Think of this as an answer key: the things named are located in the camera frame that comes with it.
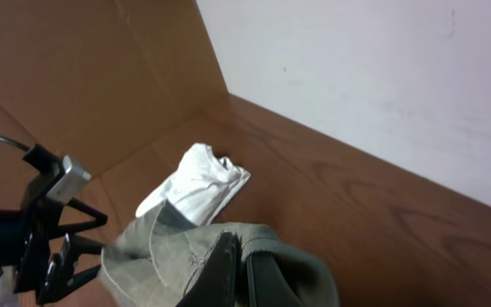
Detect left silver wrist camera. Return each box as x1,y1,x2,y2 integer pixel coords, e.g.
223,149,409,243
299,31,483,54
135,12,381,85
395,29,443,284
46,155,92,206

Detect folded white t-shirt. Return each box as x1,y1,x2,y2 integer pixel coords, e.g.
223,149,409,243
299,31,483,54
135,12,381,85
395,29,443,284
136,143,251,226

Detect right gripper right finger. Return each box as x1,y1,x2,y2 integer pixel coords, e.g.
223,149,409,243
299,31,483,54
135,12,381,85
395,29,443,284
246,252,302,307

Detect brown cardboard panel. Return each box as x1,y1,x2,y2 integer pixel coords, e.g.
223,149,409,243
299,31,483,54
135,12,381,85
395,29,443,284
0,0,228,235

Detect grey-green shorts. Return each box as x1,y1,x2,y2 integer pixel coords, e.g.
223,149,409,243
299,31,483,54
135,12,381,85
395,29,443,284
99,202,340,307

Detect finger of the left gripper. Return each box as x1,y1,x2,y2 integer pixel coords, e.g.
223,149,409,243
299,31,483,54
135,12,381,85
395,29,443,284
36,234,103,304
57,199,107,234

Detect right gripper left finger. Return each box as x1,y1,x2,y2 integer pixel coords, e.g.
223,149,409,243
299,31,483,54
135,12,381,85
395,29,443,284
176,233,240,307

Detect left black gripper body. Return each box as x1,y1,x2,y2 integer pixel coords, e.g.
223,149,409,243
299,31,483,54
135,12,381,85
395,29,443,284
0,184,58,294

